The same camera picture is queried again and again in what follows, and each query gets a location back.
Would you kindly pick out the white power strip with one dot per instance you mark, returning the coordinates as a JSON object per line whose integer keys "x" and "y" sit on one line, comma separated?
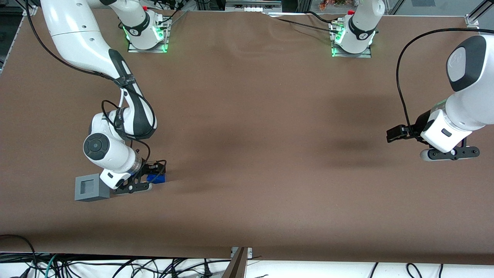
{"x": 251, "y": 8}

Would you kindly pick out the metal corner bracket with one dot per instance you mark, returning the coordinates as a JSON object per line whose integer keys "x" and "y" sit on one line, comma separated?
{"x": 31, "y": 11}

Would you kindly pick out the gray square base block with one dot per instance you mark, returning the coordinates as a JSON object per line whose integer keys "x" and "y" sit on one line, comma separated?
{"x": 103, "y": 189}

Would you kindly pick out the blue plastic insert part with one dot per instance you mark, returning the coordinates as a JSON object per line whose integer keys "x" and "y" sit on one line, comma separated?
{"x": 157, "y": 178}

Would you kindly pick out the brown table cover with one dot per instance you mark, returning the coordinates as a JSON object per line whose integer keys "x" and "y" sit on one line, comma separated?
{"x": 247, "y": 135}

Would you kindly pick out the small metal bracket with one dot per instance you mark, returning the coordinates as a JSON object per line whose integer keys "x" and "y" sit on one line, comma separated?
{"x": 250, "y": 251}

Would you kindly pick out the aluminium frame post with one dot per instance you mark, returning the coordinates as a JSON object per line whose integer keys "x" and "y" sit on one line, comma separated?
{"x": 482, "y": 9}

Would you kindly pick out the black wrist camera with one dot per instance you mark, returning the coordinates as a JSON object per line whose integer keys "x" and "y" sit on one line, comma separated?
{"x": 397, "y": 134}
{"x": 157, "y": 168}

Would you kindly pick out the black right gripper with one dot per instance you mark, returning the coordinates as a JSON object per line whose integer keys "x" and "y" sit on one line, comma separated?
{"x": 147, "y": 169}

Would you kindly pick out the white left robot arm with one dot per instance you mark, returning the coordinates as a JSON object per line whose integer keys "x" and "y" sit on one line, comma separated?
{"x": 471, "y": 108}

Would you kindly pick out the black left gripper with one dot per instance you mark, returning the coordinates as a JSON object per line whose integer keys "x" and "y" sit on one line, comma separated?
{"x": 423, "y": 122}

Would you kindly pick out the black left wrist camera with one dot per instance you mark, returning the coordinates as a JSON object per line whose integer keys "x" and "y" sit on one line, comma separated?
{"x": 397, "y": 134}

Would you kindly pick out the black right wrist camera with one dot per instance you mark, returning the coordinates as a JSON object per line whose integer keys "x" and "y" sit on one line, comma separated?
{"x": 157, "y": 168}

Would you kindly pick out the brown wooden beam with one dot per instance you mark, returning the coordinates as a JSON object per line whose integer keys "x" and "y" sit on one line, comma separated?
{"x": 236, "y": 268}

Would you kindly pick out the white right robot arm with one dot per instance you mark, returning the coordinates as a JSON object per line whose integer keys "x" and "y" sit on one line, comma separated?
{"x": 77, "y": 38}

